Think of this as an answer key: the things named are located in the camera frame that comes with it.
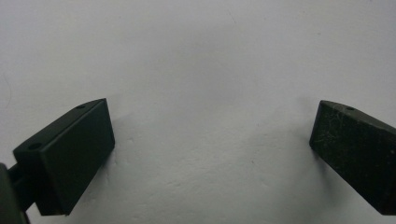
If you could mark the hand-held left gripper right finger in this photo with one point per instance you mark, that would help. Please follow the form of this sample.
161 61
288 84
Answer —
358 149

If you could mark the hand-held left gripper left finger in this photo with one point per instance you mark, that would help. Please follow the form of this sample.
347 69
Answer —
71 155

